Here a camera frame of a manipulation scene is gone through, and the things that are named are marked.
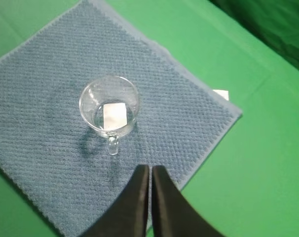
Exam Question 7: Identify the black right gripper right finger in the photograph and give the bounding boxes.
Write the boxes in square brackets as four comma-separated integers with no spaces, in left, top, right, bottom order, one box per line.
[151,165,223,237]

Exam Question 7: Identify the transparent glass cup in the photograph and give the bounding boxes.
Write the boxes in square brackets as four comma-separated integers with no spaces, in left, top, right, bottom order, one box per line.
[79,76,141,156]

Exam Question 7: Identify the green table cloth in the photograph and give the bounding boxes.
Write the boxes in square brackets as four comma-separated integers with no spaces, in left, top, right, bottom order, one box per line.
[0,0,299,237]

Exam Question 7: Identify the blue textured towel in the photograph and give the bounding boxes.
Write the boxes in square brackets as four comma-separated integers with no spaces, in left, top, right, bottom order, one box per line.
[0,0,241,237]

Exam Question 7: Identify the white towel label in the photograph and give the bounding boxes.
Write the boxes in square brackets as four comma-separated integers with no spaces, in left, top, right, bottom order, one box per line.
[213,89,229,101]

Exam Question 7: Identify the dark green backdrop cloth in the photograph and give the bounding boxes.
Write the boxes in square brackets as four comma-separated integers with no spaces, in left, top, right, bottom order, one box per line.
[211,0,299,70]

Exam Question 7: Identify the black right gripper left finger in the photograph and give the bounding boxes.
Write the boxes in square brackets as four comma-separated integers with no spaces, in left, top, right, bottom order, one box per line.
[82,165,150,237]

